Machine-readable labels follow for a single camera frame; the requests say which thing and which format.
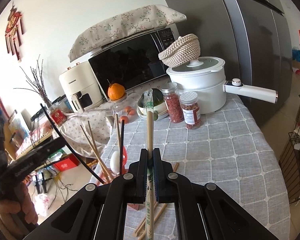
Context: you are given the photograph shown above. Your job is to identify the black chopstick gold tip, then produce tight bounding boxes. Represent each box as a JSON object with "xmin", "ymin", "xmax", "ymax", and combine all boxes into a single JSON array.
[{"xmin": 40, "ymin": 104, "xmax": 105, "ymax": 185}]

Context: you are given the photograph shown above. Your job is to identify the short light wooden chopstick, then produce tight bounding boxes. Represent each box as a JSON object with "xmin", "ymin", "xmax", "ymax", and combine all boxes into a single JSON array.
[{"xmin": 115, "ymin": 113, "xmax": 121, "ymax": 152}]

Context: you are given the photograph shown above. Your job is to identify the disposable chopsticks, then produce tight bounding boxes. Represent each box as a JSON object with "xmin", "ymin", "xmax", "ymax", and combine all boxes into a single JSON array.
[{"xmin": 143, "ymin": 89, "xmax": 154, "ymax": 239}]

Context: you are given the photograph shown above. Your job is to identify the person's left hand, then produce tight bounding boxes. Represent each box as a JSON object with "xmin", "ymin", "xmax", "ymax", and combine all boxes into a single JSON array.
[{"xmin": 0, "ymin": 183, "xmax": 38, "ymax": 239}]

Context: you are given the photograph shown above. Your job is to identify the red cardboard box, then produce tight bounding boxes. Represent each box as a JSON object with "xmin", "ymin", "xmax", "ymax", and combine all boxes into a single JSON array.
[{"xmin": 53, "ymin": 154, "xmax": 80, "ymax": 172}]

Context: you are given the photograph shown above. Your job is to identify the red plastic spoon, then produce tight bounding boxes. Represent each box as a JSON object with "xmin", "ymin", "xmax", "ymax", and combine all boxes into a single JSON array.
[{"xmin": 120, "ymin": 146, "xmax": 127, "ymax": 174}]

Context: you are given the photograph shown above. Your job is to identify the grey checked tablecloth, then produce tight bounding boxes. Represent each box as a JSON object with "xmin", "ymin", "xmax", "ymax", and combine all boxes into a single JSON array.
[{"xmin": 90, "ymin": 93, "xmax": 291, "ymax": 240}]

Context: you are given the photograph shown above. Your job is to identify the red label tin jar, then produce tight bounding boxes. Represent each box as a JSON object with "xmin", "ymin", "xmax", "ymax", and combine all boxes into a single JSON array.
[{"xmin": 49, "ymin": 105, "xmax": 66, "ymax": 127}]

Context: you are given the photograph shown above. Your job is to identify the floral patterned cloth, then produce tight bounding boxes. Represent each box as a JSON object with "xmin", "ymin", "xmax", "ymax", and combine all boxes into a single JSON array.
[{"xmin": 58, "ymin": 101, "xmax": 116, "ymax": 158}]

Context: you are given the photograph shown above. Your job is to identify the small orange in jar lower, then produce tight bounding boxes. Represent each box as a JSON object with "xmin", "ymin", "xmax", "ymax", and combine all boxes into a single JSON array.
[{"xmin": 120, "ymin": 115, "xmax": 129, "ymax": 124}]

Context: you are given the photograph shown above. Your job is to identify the small orange in jar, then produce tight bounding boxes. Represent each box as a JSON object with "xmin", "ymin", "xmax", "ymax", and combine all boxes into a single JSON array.
[
  {"xmin": 125, "ymin": 106, "xmax": 136, "ymax": 116},
  {"xmin": 120, "ymin": 115, "xmax": 129, "ymax": 124}
]

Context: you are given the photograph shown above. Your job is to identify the dried twig bouquet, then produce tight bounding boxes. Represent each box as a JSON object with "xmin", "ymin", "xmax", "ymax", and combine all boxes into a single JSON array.
[{"xmin": 14, "ymin": 55, "xmax": 52, "ymax": 108}]

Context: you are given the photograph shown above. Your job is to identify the small orange in jar upper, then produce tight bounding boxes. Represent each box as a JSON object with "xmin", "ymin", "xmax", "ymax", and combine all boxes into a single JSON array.
[{"xmin": 125, "ymin": 106, "xmax": 136, "ymax": 116}]

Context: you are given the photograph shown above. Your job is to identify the white ceramic bowl stack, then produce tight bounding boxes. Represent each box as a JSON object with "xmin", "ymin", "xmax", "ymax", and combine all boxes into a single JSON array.
[{"xmin": 137, "ymin": 97, "xmax": 169, "ymax": 121}]

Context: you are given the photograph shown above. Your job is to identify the clear glass jar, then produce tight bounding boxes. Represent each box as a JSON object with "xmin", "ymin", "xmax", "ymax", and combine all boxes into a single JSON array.
[{"xmin": 113, "ymin": 93, "xmax": 137, "ymax": 122}]

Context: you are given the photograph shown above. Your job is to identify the labelled dried fruit jar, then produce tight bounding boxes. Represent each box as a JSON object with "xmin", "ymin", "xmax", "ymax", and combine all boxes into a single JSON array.
[{"xmin": 180, "ymin": 91, "xmax": 201, "ymax": 129}]

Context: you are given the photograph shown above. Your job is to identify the cream air fryer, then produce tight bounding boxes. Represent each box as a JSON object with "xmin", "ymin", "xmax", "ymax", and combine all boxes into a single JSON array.
[{"xmin": 59, "ymin": 61, "xmax": 104, "ymax": 114}]

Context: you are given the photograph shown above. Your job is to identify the dark green squash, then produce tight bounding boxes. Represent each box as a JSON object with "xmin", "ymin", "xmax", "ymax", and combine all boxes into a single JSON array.
[{"xmin": 152, "ymin": 88, "xmax": 164, "ymax": 106}]

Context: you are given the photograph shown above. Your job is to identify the large orange citrus fruit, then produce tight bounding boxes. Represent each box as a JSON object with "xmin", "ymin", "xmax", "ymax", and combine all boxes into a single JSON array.
[{"xmin": 108, "ymin": 83, "xmax": 126, "ymax": 101}]

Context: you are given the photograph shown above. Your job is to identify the goji berry plastic jar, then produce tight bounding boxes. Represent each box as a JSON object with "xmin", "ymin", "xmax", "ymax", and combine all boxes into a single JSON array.
[{"xmin": 161, "ymin": 82, "xmax": 184, "ymax": 123}]

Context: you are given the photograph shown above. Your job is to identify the white electric cooking pot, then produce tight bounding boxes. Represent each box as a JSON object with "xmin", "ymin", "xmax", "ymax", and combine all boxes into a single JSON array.
[{"xmin": 167, "ymin": 57, "xmax": 278, "ymax": 114}]

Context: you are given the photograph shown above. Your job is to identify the red chinese knot decoration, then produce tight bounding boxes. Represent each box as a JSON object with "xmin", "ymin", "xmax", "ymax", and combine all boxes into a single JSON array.
[{"xmin": 5, "ymin": 4, "xmax": 25, "ymax": 62}]

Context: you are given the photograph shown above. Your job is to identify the black microwave oven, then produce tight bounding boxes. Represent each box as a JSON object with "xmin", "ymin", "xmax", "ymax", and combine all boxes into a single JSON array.
[{"xmin": 88, "ymin": 27, "xmax": 175, "ymax": 100}]

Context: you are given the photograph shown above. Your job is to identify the floral microwave cover cloth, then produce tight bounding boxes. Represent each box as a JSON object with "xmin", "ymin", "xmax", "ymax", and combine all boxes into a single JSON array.
[{"xmin": 68, "ymin": 4, "xmax": 187, "ymax": 62}]

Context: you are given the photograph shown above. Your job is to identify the grey refrigerator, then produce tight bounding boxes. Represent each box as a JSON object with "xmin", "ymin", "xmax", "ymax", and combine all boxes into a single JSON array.
[{"xmin": 165, "ymin": 0, "xmax": 293, "ymax": 125}]

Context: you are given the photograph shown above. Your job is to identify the black floor cables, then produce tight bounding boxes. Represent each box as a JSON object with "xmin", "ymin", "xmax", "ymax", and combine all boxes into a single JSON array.
[{"xmin": 32, "ymin": 167, "xmax": 77, "ymax": 203}]

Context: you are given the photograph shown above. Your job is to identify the woven rope basket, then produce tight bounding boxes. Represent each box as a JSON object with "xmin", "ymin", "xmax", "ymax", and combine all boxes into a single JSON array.
[{"xmin": 158, "ymin": 34, "xmax": 201, "ymax": 68}]

